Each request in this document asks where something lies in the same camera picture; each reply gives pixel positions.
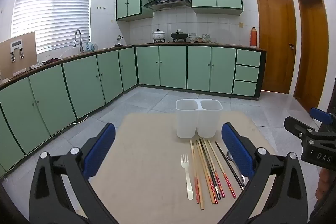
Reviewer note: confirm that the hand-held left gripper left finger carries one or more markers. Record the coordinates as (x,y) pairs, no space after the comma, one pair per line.
(99,150)

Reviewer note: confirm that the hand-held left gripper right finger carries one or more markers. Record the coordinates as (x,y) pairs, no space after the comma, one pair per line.
(236,153)

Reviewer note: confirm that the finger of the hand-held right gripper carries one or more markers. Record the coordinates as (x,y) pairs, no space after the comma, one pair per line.
(320,115)
(296,125)

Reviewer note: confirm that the metal spoon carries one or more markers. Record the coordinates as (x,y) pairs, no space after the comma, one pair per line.
(230,156)

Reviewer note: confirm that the black chopstick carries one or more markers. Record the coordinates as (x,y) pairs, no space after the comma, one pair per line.
(222,153)
(207,161)

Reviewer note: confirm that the wooden chopstick brown printed end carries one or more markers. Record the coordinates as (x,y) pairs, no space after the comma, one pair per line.
(205,174)

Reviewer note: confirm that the wooden chopstick dark red end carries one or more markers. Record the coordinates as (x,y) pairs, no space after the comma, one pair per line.
(215,197)

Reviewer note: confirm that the white plastic fork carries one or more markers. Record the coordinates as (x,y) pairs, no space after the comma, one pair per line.
(188,179)

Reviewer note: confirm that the white two-compartment utensil holder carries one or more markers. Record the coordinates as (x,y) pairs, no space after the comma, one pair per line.
(187,121)

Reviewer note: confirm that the person's right hand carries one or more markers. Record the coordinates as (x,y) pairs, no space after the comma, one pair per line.
(322,183)

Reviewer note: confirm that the plain wooden door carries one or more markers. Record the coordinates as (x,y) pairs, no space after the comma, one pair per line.
(311,53)

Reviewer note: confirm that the orange thermos flask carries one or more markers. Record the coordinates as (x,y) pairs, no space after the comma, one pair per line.
(253,37)

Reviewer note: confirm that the dark cloth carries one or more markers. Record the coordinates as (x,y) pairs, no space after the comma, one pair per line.
(52,60)

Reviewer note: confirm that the bottles by sink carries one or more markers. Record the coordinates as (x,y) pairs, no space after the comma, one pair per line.
(91,47)

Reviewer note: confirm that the green base cabinets with counter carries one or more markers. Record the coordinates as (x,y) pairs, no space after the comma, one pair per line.
(170,66)

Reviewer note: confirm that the small kettle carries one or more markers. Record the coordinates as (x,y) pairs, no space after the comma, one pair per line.
(119,41)

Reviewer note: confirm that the chrome kitchen faucet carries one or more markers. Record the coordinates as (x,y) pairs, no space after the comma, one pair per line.
(78,40)

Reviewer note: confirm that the glass jars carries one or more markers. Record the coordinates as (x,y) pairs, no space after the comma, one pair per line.
(206,38)

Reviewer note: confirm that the stack of bowls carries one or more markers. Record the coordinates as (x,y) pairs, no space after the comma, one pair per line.
(192,37)

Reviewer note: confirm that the brown board with white clips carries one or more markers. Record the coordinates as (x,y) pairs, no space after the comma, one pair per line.
(18,56)

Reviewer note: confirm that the white lidded pot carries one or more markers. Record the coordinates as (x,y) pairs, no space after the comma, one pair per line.
(158,35)

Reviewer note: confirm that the black wok with lid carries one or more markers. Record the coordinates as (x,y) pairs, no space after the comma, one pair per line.
(179,35)

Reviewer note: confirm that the white window blind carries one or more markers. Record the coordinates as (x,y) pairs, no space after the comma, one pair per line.
(52,8)

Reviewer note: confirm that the wall hooks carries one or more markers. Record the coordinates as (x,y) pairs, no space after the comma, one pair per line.
(101,8)

